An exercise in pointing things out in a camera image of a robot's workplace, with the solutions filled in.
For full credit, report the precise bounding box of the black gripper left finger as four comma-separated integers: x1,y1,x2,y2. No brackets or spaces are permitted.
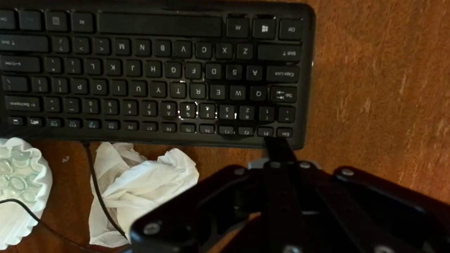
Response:
128,137,288,253

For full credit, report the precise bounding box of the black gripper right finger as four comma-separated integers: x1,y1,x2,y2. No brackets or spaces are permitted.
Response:
280,137,450,253

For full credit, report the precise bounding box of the black computer keyboard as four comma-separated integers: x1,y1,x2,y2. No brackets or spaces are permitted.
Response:
0,0,316,151

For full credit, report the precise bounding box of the crumpled white tissue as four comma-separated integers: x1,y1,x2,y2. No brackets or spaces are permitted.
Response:
87,141,201,249

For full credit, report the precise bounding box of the white paper coffee filter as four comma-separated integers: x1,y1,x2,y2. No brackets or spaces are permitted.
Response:
0,137,55,252

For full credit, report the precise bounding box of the thin black cable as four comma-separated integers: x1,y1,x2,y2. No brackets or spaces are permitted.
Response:
81,141,131,242
0,199,97,253

